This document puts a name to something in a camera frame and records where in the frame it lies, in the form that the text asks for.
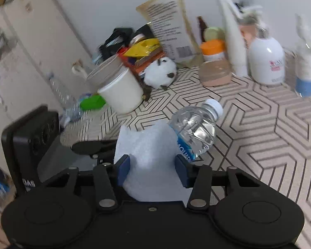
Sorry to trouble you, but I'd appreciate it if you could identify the empty clear plastic bottle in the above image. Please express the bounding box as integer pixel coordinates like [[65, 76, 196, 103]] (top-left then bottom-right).
[[48, 75, 81, 126]]

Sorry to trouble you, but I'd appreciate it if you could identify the yellow snack packet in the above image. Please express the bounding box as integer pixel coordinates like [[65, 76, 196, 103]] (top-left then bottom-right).
[[124, 38, 160, 57]]

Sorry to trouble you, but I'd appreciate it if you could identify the white pump bottle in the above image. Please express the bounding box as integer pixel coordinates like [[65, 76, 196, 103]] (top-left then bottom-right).
[[241, 5, 286, 85]]

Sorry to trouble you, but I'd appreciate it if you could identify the large beige food bag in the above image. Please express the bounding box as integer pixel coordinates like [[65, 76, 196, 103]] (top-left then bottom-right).
[[136, 0, 203, 69]]

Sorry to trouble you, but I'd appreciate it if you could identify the geometric patterned tablecloth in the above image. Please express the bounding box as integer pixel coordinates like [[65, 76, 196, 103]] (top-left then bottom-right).
[[60, 49, 311, 249]]

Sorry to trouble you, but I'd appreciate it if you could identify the orange box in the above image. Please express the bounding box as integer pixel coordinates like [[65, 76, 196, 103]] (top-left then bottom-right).
[[117, 47, 166, 75]]

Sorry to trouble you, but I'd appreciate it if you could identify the brown glass bottle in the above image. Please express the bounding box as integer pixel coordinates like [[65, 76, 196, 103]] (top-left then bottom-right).
[[197, 16, 207, 42]]

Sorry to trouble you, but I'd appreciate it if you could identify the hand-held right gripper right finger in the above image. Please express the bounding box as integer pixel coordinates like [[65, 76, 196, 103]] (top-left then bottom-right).
[[175, 154, 261, 210]]

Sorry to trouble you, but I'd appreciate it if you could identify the cream lidded canister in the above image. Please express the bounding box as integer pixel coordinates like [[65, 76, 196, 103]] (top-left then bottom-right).
[[86, 56, 145, 114]]

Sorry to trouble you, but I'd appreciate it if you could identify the clear spray bottle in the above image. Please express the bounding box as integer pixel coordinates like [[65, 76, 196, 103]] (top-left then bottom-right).
[[294, 14, 311, 98]]

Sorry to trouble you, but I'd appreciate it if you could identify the green lid jar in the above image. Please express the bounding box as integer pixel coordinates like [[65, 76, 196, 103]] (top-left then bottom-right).
[[203, 27, 225, 43]]

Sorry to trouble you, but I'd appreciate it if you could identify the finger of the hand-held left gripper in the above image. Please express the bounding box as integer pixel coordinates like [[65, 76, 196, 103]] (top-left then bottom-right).
[[72, 139, 118, 165]]

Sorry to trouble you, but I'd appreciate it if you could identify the white plush sheep toy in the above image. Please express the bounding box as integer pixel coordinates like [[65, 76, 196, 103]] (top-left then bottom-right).
[[142, 57, 178, 101]]

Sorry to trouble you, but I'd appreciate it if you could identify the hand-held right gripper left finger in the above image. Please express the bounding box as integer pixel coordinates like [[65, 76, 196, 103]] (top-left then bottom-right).
[[44, 155, 131, 211]]

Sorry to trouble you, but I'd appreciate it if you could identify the white cabinet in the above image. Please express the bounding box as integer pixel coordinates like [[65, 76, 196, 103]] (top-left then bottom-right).
[[0, 0, 94, 177]]

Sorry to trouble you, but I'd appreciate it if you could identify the white cleaning cloth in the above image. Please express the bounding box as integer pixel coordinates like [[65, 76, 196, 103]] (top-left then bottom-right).
[[113, 121, 191, 203]]

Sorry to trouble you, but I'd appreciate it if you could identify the green plastic object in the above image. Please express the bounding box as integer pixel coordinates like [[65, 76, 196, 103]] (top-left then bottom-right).
[[80, 95, 106, 110]]

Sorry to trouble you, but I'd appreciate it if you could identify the black bag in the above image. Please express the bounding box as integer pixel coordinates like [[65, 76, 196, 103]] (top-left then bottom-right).
[[100, 27, 134, 56]]

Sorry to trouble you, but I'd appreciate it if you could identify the orange lid jar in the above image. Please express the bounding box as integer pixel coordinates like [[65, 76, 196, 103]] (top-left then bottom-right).
[[200, 39, 227, 63]]

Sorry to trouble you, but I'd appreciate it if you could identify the white cosmetic tube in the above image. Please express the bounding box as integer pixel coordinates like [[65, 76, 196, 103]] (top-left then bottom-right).
[[217, 0, 249, 78]]

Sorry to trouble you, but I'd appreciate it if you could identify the clear plastic water bottle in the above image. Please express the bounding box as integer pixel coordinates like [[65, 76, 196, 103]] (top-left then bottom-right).
[[168, 99, 224, 162]]

